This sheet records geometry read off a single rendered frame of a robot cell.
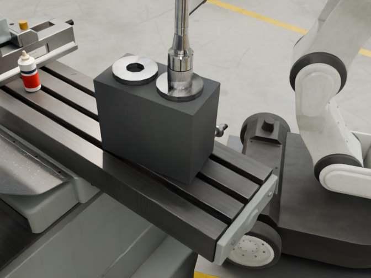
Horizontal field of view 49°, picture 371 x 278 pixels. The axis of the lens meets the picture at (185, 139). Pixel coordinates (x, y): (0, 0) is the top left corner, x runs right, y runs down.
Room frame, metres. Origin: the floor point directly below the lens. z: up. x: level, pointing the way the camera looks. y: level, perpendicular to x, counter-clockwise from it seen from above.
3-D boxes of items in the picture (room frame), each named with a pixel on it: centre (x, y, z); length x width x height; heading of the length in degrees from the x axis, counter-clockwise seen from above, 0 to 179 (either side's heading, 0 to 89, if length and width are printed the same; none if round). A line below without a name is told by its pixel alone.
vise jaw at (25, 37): (1.01, 0.48, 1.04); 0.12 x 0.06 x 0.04; 53
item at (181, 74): (0.64, 0.02, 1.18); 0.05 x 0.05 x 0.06
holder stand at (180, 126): (0.66, 0.06, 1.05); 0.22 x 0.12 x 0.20; 64
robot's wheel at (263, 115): (1.25, -0.32, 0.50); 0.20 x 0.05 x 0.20; 78
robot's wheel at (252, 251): (0.73, -0.21, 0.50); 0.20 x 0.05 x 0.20; 78
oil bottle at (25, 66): (0.87, 0.41, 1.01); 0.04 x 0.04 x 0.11
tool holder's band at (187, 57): (0.64, 0.02, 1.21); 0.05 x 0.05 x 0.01
